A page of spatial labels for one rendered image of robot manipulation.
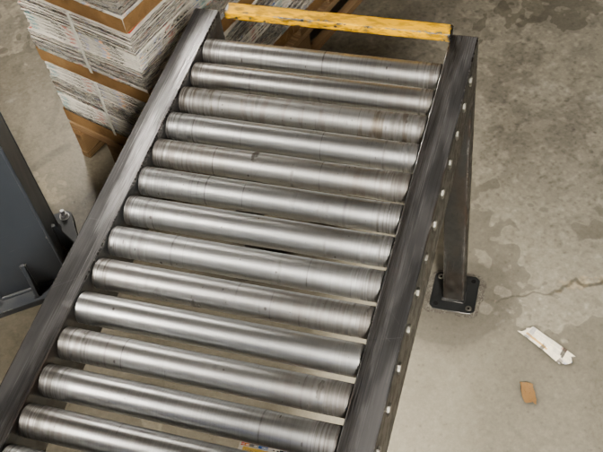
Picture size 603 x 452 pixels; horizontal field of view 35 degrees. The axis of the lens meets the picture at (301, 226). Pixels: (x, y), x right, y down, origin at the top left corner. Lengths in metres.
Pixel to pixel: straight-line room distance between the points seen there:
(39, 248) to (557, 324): 1.27
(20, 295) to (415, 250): 1.36
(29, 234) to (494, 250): 1.15
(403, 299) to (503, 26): 1.73
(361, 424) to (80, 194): 1.60
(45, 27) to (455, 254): 1.13
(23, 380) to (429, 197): 0.67
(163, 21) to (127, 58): 0.12
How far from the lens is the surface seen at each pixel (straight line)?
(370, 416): 1.30
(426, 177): 1.53
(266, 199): 1.53
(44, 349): 1.46
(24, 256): 2.45
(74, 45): 2.40
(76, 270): 1.52
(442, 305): 2.33
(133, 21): 2.20
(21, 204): 2.31
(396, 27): 1.75
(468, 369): 2.25
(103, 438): 1.36
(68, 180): 2.77
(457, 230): 2.10
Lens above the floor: 1.97
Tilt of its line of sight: 52 degrees down
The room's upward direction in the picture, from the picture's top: 10 degrees counter-clockwise
